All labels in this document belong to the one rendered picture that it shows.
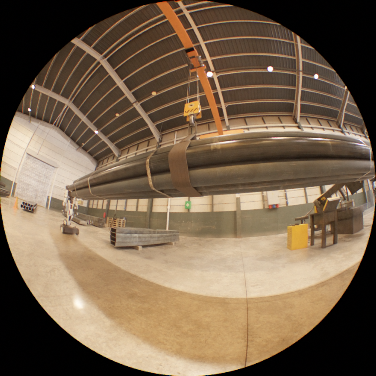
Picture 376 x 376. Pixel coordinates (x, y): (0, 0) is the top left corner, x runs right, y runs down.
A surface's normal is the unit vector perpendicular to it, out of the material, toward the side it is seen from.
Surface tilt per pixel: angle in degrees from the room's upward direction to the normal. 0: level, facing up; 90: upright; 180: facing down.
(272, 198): 90
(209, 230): 90
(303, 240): 90
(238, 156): 146
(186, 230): 90
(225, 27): 170
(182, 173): 120
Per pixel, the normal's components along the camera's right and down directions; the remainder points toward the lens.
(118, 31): 0.03, 0.99
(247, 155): -0.19, 0.73
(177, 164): -0.33, 0.22
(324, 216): -0.37, -0.29
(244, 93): -0.10, 0.89
